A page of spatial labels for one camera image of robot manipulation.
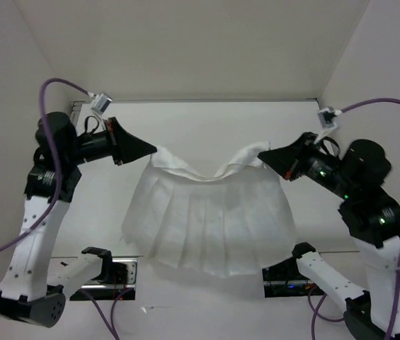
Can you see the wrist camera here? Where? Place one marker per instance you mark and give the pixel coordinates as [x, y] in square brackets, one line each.
[327, 117]
[100, 103]

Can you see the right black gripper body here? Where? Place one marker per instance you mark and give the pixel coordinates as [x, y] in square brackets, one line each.
[318, 163]

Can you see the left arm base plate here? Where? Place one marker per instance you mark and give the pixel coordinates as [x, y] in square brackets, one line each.
[120, 285]

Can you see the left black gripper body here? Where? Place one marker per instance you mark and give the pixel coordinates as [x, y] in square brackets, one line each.
[94, 145]

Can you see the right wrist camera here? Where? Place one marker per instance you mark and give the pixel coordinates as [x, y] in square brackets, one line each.
[327, 117]

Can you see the white skirt cloth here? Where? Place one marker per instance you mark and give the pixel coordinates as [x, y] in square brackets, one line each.
[234, 223]

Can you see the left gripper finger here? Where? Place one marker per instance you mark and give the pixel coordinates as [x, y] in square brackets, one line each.
[129, 152]
[124, 137]

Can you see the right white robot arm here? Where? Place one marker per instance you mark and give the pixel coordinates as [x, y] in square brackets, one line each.
[373, 220]

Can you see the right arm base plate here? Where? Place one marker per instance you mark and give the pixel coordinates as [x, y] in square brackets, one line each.
[285, 281]

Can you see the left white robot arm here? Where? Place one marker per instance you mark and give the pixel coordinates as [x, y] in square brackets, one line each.
[27, 293]

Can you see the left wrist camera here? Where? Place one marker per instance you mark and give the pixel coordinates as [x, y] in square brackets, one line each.
[100, 103]

